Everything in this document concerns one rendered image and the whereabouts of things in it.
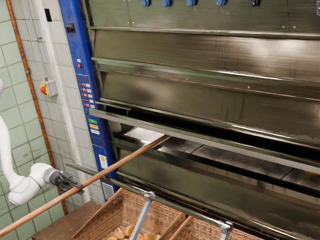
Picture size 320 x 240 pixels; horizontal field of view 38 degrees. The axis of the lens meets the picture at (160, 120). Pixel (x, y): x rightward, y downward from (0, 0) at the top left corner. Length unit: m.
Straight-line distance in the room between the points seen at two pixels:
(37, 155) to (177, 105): 1.66
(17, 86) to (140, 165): 1.20
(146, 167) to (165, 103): 0.55
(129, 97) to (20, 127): 1.22
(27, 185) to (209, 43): 1.25
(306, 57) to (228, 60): 0.38
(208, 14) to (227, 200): 0.98
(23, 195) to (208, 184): 1.01
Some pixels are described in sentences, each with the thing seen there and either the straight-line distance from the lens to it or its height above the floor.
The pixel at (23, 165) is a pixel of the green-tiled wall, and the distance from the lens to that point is 3.77.
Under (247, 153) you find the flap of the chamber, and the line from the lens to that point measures 2.08.
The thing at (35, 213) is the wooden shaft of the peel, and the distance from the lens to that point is 2.37.
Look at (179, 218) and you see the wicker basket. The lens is 2.75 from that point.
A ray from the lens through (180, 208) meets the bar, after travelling 2.19.
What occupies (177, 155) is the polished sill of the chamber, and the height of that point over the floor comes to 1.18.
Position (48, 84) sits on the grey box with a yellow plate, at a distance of 3.34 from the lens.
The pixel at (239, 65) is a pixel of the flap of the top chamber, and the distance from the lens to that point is 2.11.
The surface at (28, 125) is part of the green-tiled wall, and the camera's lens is 3.72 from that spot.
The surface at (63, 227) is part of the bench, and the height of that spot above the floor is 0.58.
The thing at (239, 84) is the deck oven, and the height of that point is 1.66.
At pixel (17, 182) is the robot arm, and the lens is 2.66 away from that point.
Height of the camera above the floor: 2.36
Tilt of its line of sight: 22 degrees down
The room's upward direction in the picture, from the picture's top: 10 degrees counter-clockwise
